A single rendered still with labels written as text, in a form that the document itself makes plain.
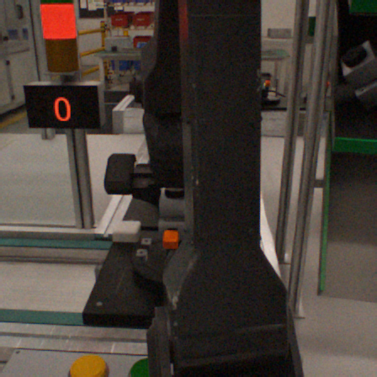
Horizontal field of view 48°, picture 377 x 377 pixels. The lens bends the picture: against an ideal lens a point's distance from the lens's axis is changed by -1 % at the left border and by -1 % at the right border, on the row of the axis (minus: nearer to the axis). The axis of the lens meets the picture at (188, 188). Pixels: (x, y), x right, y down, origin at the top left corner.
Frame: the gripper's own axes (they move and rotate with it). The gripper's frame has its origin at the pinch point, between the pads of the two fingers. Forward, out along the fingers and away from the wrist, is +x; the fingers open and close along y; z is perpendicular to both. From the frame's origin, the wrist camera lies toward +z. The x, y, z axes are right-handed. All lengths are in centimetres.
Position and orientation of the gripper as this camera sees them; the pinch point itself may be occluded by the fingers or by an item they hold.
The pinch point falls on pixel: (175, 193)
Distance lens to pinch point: 64.2
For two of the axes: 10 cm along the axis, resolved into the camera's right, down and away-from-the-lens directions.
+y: -10.0, -0.2, 0.6
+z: 0.5, -8.4, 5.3
